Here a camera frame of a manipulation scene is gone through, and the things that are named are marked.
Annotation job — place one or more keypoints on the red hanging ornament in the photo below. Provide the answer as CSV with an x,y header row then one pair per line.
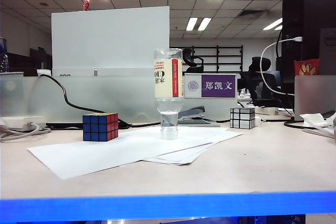
x,y
86,5

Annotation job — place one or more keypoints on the black shelf rack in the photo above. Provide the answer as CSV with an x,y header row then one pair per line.
x,y
218,56

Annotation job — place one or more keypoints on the blue table edge strip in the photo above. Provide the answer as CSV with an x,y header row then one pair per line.
x,y
168,207

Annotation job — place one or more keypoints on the silver frosted panel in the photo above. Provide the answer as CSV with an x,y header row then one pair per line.
x,y
315,95

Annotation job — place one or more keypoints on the small white plug block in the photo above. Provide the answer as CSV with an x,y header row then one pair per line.
x,y
43,72

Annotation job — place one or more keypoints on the purple name plate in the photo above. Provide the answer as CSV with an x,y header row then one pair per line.
x,y
218,86

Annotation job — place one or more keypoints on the silver mirror cube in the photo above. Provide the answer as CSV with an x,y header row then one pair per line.
x,y
242,119

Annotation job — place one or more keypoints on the white power adapter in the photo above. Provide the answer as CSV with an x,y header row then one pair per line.
x,y
15,121

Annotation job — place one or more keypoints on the black monitor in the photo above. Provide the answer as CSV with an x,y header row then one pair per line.
x,y
309,11

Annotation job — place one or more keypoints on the grey Dell monitor stand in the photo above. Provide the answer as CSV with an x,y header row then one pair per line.
x,y
328,51

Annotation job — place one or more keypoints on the clear plastic water bottle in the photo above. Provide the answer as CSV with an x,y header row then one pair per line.
x,y
168,82

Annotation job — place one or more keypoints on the black office chair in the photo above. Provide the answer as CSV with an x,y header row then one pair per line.
x,y
259,64
189,56

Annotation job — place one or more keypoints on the red packet with gold print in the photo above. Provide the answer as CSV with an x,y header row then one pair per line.
x,y
306,68

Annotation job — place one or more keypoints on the white monitor back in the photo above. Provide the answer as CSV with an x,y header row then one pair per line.
x,y
110,40

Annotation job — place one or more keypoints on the coloured Rubik's cube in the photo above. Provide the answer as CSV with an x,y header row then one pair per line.
x,y
100,130

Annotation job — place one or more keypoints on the large white paper sheet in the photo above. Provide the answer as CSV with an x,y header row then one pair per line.
x,y
105,155

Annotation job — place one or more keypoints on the flat black pouch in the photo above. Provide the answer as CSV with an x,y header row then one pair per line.
x,y
330,113

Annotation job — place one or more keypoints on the crumpled white tissue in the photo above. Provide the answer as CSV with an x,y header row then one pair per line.
x,y
313,120

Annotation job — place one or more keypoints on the frosted glass desk partition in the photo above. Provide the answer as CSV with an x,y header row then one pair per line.
x,y
118,95

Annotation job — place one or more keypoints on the grey stapler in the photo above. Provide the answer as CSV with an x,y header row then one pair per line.
x,y
195,112

